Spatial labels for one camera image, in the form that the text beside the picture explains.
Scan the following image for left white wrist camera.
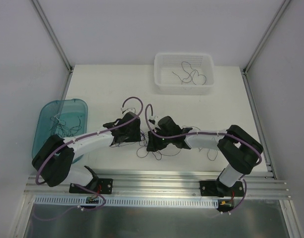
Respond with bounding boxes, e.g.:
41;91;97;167
121;107;136;115

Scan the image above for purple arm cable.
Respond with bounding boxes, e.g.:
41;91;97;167
35;96;144;185
145;104;263;179

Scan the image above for white slotted cable duct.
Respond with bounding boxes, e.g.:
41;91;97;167
34;195;218;209

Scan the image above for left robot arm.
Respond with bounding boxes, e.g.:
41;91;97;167
32;112;141;193

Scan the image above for teal transparent plastic bin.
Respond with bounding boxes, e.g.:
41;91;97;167
32;99;88;157

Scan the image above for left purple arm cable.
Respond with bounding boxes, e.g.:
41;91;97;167
35;96;144;185

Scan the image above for right aluminium frame post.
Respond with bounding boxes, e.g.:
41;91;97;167
242;0;293;75

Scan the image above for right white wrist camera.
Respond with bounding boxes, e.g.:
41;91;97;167
149;115;159;125

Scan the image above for white perforated plastic basket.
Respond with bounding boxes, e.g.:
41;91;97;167
154;53;215;95

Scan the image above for aluminium frame post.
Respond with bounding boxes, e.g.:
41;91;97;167
242;0;293;75
30;0;73;73

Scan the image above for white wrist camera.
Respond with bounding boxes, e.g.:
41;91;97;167
121;107;136;115
149;115;159;125

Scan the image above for purple black cable bundle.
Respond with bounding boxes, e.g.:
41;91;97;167
109;127;219;162

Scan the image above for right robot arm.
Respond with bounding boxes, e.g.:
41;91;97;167
146;116;263;197

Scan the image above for thin purple cable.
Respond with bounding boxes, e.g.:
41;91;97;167
171;60;207;85

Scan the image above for aluminium mounting rail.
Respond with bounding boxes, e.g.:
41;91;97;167
24;169;290;200

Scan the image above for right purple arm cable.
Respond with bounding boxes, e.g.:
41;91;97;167
145;104;263;179

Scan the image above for left aluminium frame post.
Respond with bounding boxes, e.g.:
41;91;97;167
30;0;73;73

